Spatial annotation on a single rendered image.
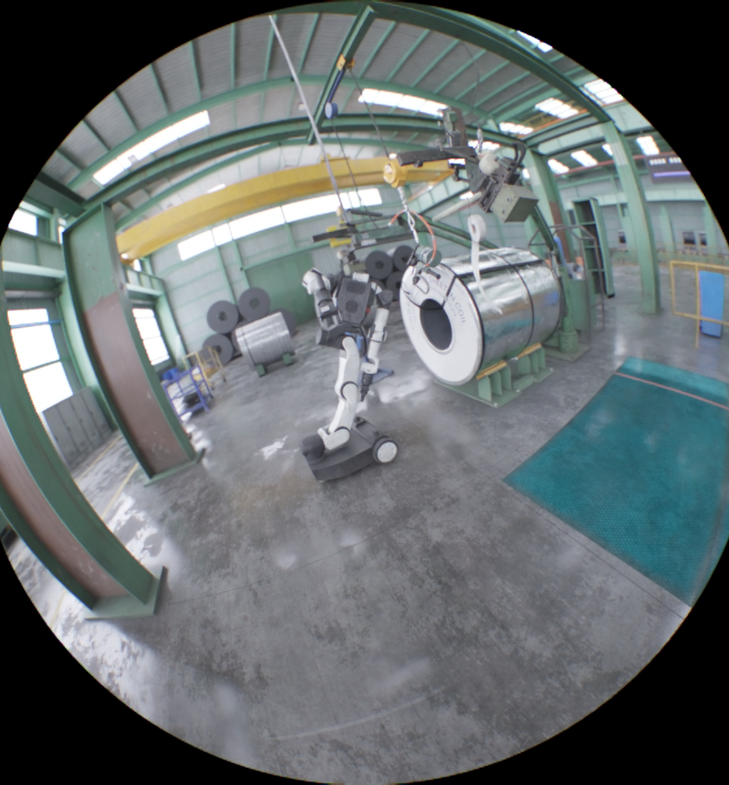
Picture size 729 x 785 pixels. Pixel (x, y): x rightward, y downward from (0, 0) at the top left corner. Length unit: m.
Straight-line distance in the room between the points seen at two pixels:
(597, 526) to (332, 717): 1.48
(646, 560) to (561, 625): 0.53
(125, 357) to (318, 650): 3.59
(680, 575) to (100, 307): 5.38
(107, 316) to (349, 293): 3.15
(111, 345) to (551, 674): 4.59
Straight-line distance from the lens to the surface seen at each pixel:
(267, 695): 1.50
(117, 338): 3.93
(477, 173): 1.73
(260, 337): 6.83
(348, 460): 2.01
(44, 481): 2.00
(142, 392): 3.85
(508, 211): 1.52
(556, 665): 1.32
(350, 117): 4.71
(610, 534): 1.62
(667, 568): 1.65
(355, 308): 1.87
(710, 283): 5.25
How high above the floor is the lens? 1.26
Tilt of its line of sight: 21 degrees down
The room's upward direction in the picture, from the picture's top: 18 degrees counter-clockwise
